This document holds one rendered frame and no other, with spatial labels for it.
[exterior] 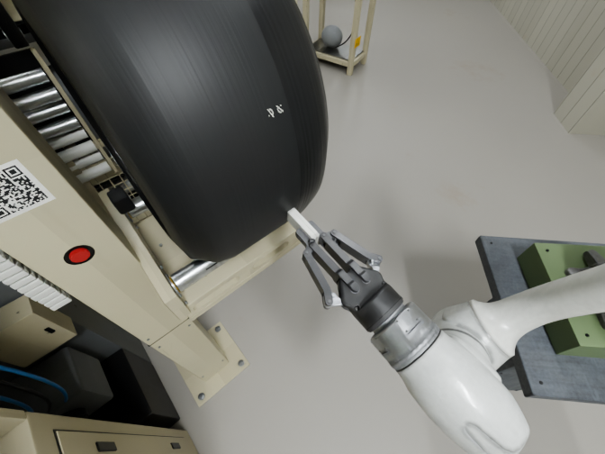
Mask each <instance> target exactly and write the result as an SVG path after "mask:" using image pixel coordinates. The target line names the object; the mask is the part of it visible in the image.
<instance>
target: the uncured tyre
mask: <svg viewBox="0 0 605 454"><path fill-rule="evenodd" d="M12 2H13V4H14V7H15V9H16V11H17V12H18V14H19V15H20V16H21V18H22V20H23V22H24V23H25V25H26V27H27V28H28V30H29V31H30V33H31V35H32V37H33V38H34V40H36V42H37V44H38V45H39V47H40V48H41V50H42V52H43V53H44V55H45V56H46V58H47V60H48V61H49V63H50V65H51V66H52V67H53V68H54V70H55V71H56V73H57V74H58V76H59V78H60V79H61V81H62V83H63V84H64V86H65V87H66V89H67V90H68V92H69V93H70V94H71V96H72V97H73V99H74V100H75V102H76V103H77V105H78V107H79V108H80V110H81V111H82V113H83V114H84V116H85V117H86V119H87V120H88V121H89V123H90V124H91V126H92V127H93V129H94V130H95V132H96V134H97V135H98V136H99V138H100V139H101V141H102V142H103V144H104V146H105V147H106V148H107V149H108V151H109V152H110V154H111V155H112V157H113V159H114V160H115V161H116V163H117V164H118V166H119V167H120V169H121V170H122V172H123V174H124V175H125V176H126V177H127V178H128V180H129V181H130V183H131V185H132V186H133V188H134V189H135V190H136V192H137V193H138V195H139V196H140V198H141V200H142V201H143V202H144V204H145V205H146V206H147V207H148V209H149V210H150V212H151V213H152V215H153V216H154V217H155V219H156V220H157V222H158V223H159V225H160V226H161V227H162V229H163V230H164V231H165V233H166V234H167V236H168V237H169V238H170V239H171V240H172V241H173V242H174V243H175V244H176V245H177V246H178V247H179V248H180V249H181V250H182V251H183V252H184V253H185V254H186V255H187V256H188V257H189V258H190V259H198V260H204V261H211V262H221V261H224V260H226V259H231V258H234V257H236V256H237V255H239V254H240V253H241V252H242V251H244V250H246V249H247V248H249V247H250V246H252V245H253V244H255V243H256V242H258V241H260V240H261V239H263V238H264V237H266V236H267V235H268V234H269V233H271V232H273V231H274V230H276V229H277V228H279V227H280V226H282V225H284V224H285V223H287V222H288V221H287V212H288V211H290V210H292V209H293V208H295V209H296V210H297V211H298V212H299V213H301V212H302V211H303V210H304V209H305V208H306V207H307V206H308V204H309V203H310V202H311V201H312V199H313V198H314V197H315V196H316V195H317V193H318V191H319V189H320V187H321V182H322V179H323V176H324V171H325V166H326V158H327V149H328V140H329V117H328V106H327V99H326V94H325V88H324V84H323V79H322V74H321V68H320V64H319V61H318V58H317V55H316V51H315V49H314V46H313V43H312V38H311V35H310V34H309V31H308V29H307V26H306V23H305V21H304V19H303V16H302V14H301V11H300V9H299V7H298V5H297V3H296V2H295V0H12ZM279 97H282V99H283V102H284V108H285V110H286V114H287V116H286V117H285V118H283V119H281V120H279V121H277V122H275V123H272V124H270V125H269V124H268V121H267V118H266V114H265V111H264V108H263V104H266V103H268V102H271V101H273V100H275V99H277V98H279Z"/></svg>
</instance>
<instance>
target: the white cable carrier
mask: <svg viewBox="0 0 605 454"><path fill-rule="evenodd" d="M0 281H2V282H3V283H4V284H6V285H8V286H9V285H10V287H11V288H13V289H14V290H16V289H17V291H18V292H20V293H21V294H24V295H26V296H27V297H30V298H31V299H32V300H34V301H35V302H36V301H38V302H39V303H40V304H44V305H45V306H46V307H48V308H50V309H51V310H53V311H56V310H57V309H59V308H60V307H62V306H63V305H65V304H67V303H69V302H71V301H72V299H71V297H70V295H69V293H68V292H66V291H64V290H63V289H61V288H60V287H58V286H56V285H55V284H53V283H51V282H50V281H49V280H48V279H46V278H45V277H43V276H41V275H40V274H38V273H36V272H35V271H33V270H32V269H30V268H28V267H27V266H25V265H24V264H23V263H21V262H20V261H18V260H17V259H15V258H13V257H12V256H10V255H8V254H7V253H5V252H4V251H2V250H0Z"/></svg>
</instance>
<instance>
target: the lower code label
mask: <svg viewBox="0 0 605 454"><path fill-rule="evenodd" d="M54 199H56V197H55V196H54V195H53V194H52V193H51V192H50V191H49V190H48V189H47V188H46V187H45V186H44V185H43V184H42V183H41V182H40V181H39V180H38V179H37V178H36V177H35V176H34V175H33V174H32V173H31V172H30V171H29V170H28V169H27V168H26V167H25V166H24V165H23V164H22V163H21V162H20V161H19V160H18V159H15V160H12V161H10V162H7V163H4V164H3V165H0V223H2V222H5V221H7V220H10V219H12V218H14V217H15V216H18V215H20V214H22V213H25V212H28V211H30V210H31V209H33V208H36V207H38V206H40V205H42V204H46V203H47V202H49V201H51V200H54Z"/></svg>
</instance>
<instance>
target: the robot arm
mask: <svg viewBox="0 0 605 454"><path fill-rule="evenodd" d="M287 221H288V222H289V223H290V224H291V225H292V226H293V227H294V228H295V229H296V232H295V236H296V238H297V239H298V240H299V241H300V242H301V243H302V245H303V246H304V247H305V250H304V251H303V254H302V261H303V263H304V265H305V267H307V269H308V271H309V273H310V275H311V277H312V279H313V281H314V283H315V285H316V287H317V288H318V290H319V291H320V293H321V298H322V303H323V307H324V309H326V310H328V309H330V308H331V307H334V306H341V307H342V308H343V309H345V310H347V311H349V312H351V313H352V314H353V316H354V317H355V318H356V319H357V320H358V322H359V323H360V324H361V325H362V326H363V327H364V328H365V329H366V331H367V332H373V333H374V335H373V336H372V338H371V340H370V341H371V343H372V344H373V345H374V346H375V348H376V349H377V350H378V351H379V352H380V353H381V354H382V355H383V357H384V358H385V359H386V360H387V361H388V362H389V364H390V366H391V367H392V368H394V369H395V371H396V372H397V373H398V374H399V376H400V377H401V379H402V381H403V382H404V384H405V385H406V388H407V390H408V391H409V393H410V394H411V396H412V397H413V398H414V400H415V401H416V402H417V404H418V405H419V406H420V408H421V409H422V410H423V411H424V412H425V413H426V415H427V416H428V417H429V418H430V419H431V420H432V421H433V422H434V423H435V424H436V425H437V426H438V427H439V429H440V430H442V431H443V432H444V433H445V434H446V435H447V436H448V437H449V438H450V439H451V440H452V441H453V442H454V443H456V444H457V445H458V446H459V447H460V448H462V449H463V450H464V451H466V452H467V453H469V454H519V453H520V452H521V450H522V449H523V447H524V446H525V444H526V442H527V440H528V436H529V426H528V423H527V421H526V418H525V416H524V414H523V412H522V411H521V410H520V408H519V405H518V404H517V402H516V400H515V399H514V397H513V395H512V394H511V393H510V391H509V390H508V389H507V388H506V387H505V386H504V385H503V384H502V382H501V377H500V376H499V374H498V373H497V372H496V370H497V369H498V368H499V367H500V366H501V365H502V364H503V363H504V362H506V361H507V360H508V359H510V358H511V357H512V356H514V355H515V347H516V344H517V342H518V340H519V339H520V338H521V337H522V336H523V335H524V334H526V333H527V332H529V331H532V330H534V329H536V328H537V327H539V326H542V325H544V324H547V323H550V322H555V321H559V320H563V319H567V318H572V317H577V316H583V315H588V314H594V313H595V314H596V315H597V317H598V319H599V321H600V326H601V327H602V328H603V329H604V330H605V258H603V257H602V255H600V254H599V253H598V252H597V251H596V250H589V251H585V252H584V253H583V256H584V258H585V260H586V262H587V264H588V266H589V267H588V268H568V269H567V270H565V271H564V273H565V275H566V277H562V278H559V279H557V280H554V281H551V282H548V283H545V284H543V285H540V286H535V287H532V288H530V289H528V290H525V291H522V292H520V293H517V294H515V295H511V296H509V297H506V298H504V299H501V300H499V301H496V302H492V303H483V302H478V301H476V300H474V299H473V300H471V301H468V302H465V303H462V304H457V305H451V306H449V307H447V308H444V309H442V310H440V311H439V312H437V313H436V314H435V315H434V316H433V317H432V319H431V320H430V318H429V317H428V316H427V315H426V314H425V313H424V312H422V311H421V309H420V308H419V307H418V306H417V305H416V304H415V303H413V302H408V303H407V304H406V305H404V304H403V300H402V299H403V298H402V297H401V296H400V295H399V294H398V293H397V292H396V291H395V290H394V289H393V288H392V287H391V286H390V285H389V284H387V283H386V282H385V281H384V279H383V277H382V274H381V273H380V272H379V268H380V263H381V262H382V261H383V257H382V256H380V255H377V254H374V253H371V252H369V251H368V250H366V249H364V248H363V247H361V246H360V245H358V244H357V243H355V242H353V241H352V240H351V239H349V238H348V237H346V236H345V235H343V234H342V233H340V232H338V231H337V230H334V229H333V230H331V231H330V232H323V231H322V230H321V229H320V228H319V227H318V226H317V224H315V222H313V221H309V222H307V221H306V220H305V219H304V218H303V217H302V216H301V215H300V214H299V212H298V211H297V210H296V209H295V208H293V209H292V210H290V211H288V212H287ZM318 241H319V242H318ZM317 242H318V244H319V245H321V246H322V247H323V248H324V249H325V250H326V251H327V252H328V253H329V254H330V255H331V257H333V258H334V259H335V260H336V261H337V262H338V264H339V265H340V266H341V267H342V268H343V269H344V270H343V269H342V268H339V266H338V265H337V264H336V263H335V262H334V261H333V260H332V259H331V258H330V257H329V256H328V255H327V254H326V253H325V252H324V251H323V249H322V248H321V247H320V246H319V245H318V244H317ZM343 250H344V251H345V252H347V253H348V254H349V255H351V256H352V257H354V258H355V259H357V260H359V261H360V262H362V263H364V264H366V265H367V268H364V267H360V266H359V265H358V264H357V263H356V262H355V261H354V260H353V259H351V258H350V257H349V256H348V255H347V254H346V253H345V252H344V251H343ZM315 260H316V261H317V262H318V263H319V264H320V265H321V266H322V267H323V268H324V269H325V271H326V272H327V273H328V274H329V275H330V276H331V277H332V279H333V281H334V282H335V283H336V284H337V285H338V291H339V297H337V296H336V294H335V293H333V292H331V289H330V286H329V284H328V282H327V280H326V279H325V277H324V276H323V274H322V272H321V270H320V268H319V266H318V264H317V263H316V261H315Z"/></svg>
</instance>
